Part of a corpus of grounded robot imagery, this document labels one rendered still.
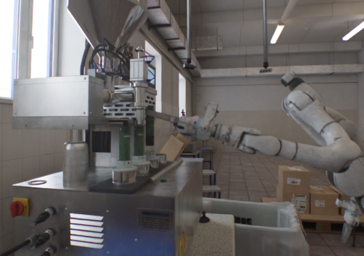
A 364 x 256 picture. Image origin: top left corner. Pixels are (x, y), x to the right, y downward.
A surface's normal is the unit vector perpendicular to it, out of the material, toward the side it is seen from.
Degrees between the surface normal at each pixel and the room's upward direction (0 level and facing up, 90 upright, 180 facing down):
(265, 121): 90
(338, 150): 50
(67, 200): 90
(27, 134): 90
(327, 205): 90
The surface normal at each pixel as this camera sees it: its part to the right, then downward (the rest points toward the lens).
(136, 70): -0.20, -0.02
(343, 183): -0.45, 0.01
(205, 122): -0.04, -0.51
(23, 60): 0.98, 0.00
